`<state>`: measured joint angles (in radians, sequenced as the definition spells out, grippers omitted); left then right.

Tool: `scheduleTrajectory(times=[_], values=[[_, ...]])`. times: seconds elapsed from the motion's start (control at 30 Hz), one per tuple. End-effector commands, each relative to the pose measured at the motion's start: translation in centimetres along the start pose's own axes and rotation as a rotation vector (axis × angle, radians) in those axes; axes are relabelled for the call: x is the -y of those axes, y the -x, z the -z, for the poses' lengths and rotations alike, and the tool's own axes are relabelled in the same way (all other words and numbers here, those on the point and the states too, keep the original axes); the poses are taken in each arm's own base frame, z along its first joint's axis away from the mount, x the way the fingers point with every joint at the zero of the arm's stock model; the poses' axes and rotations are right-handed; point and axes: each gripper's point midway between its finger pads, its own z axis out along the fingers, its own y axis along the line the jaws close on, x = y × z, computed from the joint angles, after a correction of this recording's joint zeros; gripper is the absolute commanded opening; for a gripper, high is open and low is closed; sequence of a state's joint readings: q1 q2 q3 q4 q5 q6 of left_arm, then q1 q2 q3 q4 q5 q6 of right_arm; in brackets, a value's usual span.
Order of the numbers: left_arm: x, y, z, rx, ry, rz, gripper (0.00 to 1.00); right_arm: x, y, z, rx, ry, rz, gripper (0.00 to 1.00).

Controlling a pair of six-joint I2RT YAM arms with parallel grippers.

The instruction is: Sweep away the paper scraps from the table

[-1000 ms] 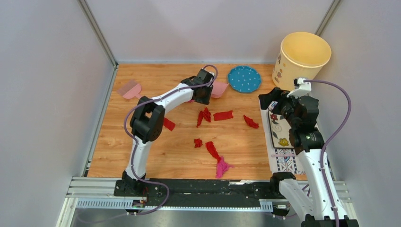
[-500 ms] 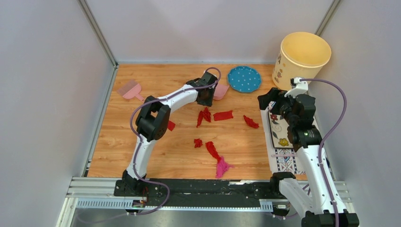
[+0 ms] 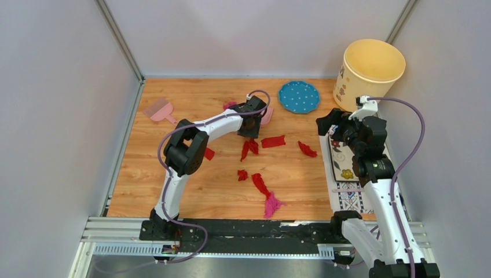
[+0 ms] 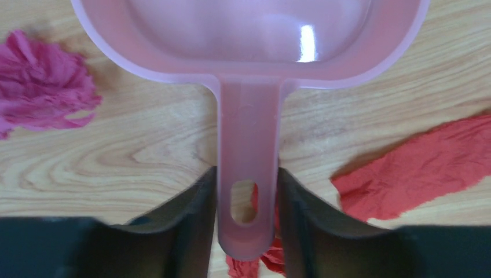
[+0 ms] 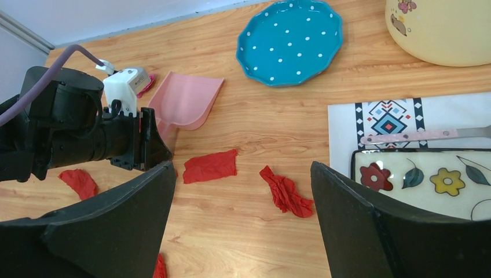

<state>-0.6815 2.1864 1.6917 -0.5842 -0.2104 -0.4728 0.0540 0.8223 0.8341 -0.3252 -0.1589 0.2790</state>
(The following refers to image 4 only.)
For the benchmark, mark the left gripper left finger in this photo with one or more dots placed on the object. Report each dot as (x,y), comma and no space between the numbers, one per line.
(172,240)

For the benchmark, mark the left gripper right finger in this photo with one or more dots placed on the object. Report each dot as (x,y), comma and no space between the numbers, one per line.
(321,241)

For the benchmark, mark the red rectangular paper scrap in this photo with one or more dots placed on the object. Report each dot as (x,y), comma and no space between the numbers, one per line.
(447,159)

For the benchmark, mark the pink plastic dustpan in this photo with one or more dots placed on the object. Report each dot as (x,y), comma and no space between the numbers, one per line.
(252,55)

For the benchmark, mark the magenta paper scrap bottom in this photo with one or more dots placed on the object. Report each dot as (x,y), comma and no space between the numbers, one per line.
(43,87)

